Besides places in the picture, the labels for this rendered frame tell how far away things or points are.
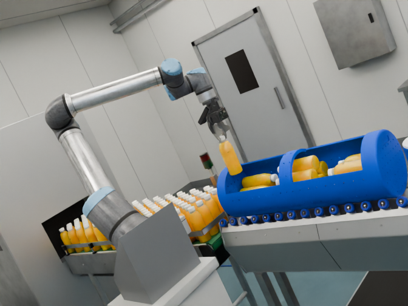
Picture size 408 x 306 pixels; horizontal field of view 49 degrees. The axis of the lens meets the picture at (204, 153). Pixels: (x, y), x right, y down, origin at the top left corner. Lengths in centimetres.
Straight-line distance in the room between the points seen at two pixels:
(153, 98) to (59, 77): 163
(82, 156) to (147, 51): 539
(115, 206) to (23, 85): 499
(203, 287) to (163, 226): 27
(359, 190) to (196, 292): 77
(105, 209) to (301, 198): 88
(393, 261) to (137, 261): 111
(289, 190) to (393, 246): 48
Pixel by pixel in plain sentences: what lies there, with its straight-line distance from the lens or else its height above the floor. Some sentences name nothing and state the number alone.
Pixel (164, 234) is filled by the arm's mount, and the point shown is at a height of 127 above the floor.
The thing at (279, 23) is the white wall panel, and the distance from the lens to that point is 580.
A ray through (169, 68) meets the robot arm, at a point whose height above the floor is 182.
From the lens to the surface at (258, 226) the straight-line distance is 231.
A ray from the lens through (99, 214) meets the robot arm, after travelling 171.
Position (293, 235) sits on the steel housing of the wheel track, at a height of 87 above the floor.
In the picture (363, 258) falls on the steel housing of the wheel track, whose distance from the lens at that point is 215.
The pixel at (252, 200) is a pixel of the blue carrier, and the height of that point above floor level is 108.
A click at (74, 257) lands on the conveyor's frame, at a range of 364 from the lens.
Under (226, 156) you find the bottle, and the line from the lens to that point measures 225.
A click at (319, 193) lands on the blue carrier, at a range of 200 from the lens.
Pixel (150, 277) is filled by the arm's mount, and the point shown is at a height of 118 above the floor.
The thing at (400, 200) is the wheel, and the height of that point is 97.
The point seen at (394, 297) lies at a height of 15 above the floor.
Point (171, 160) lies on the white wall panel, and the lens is 759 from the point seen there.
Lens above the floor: 173
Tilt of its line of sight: 9 degrees down
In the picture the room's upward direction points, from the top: 25 degrees counter-clockwise
